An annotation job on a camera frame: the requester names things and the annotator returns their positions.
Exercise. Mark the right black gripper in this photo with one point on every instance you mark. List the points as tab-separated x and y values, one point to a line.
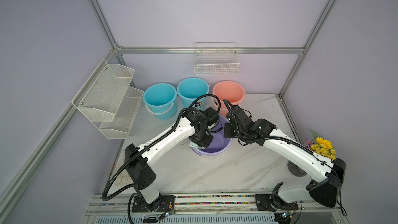
228	134

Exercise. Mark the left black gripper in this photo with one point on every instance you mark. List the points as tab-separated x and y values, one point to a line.
204	144

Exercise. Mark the purple plastic bucket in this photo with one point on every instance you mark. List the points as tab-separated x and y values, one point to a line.
219	143

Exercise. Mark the teal plastic bucket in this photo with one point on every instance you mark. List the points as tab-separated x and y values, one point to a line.
160	100
190	89

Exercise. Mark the pink plastic bucket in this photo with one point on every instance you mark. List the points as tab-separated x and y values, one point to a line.
231	91

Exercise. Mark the mint green microfiber cloth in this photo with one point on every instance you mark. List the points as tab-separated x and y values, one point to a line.
194	145

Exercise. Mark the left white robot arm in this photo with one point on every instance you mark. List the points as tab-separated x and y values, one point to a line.
147	154

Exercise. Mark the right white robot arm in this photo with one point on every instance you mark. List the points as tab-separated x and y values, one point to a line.
327	176

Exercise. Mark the dark flower vase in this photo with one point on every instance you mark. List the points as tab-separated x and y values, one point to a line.
295	170

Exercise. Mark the yellow artificial flower bouquet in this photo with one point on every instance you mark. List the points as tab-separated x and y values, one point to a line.
320	145

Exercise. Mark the white work glove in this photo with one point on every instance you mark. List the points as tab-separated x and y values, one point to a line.
123	179

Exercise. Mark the white mesh two-tier shelf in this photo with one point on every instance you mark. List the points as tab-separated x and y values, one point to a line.
109	101

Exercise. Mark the white wire wall basket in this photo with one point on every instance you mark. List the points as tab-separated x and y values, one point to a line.
215	59

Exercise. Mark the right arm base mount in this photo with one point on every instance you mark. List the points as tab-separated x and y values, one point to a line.
273	202

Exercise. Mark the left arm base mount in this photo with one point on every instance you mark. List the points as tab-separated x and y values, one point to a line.
161	204

